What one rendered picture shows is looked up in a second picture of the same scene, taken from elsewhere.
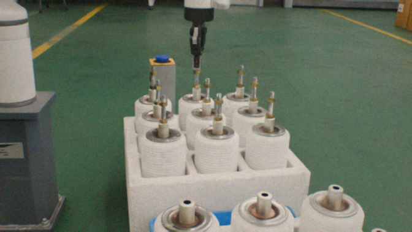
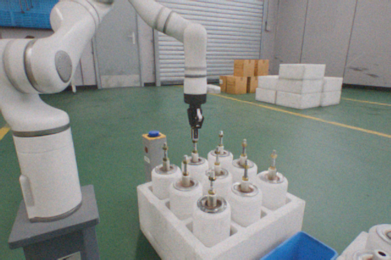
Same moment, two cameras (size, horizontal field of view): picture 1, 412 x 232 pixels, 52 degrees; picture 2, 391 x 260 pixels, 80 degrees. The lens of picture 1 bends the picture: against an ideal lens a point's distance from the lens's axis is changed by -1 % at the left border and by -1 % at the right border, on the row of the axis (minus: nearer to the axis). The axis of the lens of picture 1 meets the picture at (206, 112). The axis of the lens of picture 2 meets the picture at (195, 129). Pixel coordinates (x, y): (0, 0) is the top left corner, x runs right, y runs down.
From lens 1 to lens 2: 0.51 m
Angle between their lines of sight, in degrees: 22
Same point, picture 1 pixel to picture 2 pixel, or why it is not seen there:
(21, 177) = not seen: outside the picture
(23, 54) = (71, 160)
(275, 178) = (289, 213)
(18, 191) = not seen: outside the picture
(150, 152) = (211, 223)
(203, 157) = (242, 212)
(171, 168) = (226, 231)
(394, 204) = (316, 200)
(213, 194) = (258, 240)
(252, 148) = (267, 194)
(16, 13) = (62, 118)
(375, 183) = (295, 188)
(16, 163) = not seen: outside the picture
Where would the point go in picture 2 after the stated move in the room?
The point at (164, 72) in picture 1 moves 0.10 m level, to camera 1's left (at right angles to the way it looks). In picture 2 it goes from (158, 144) to (131, 148)
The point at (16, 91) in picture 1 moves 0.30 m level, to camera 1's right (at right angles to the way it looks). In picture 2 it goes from (68, 200) to (206, 173)
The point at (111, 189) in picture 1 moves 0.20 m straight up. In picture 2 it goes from (138, 249) to (133, 196)
